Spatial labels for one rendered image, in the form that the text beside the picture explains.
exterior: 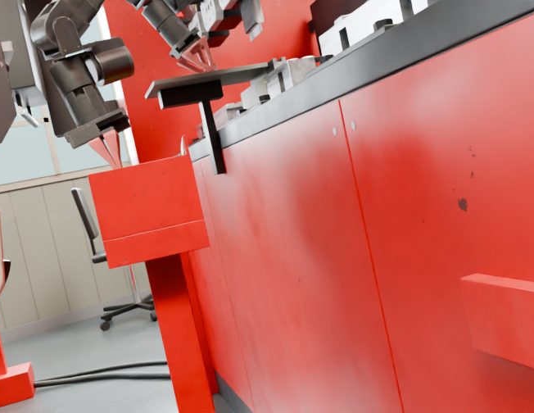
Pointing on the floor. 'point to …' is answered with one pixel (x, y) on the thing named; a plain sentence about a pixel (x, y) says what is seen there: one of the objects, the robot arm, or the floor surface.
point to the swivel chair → (106, 260)
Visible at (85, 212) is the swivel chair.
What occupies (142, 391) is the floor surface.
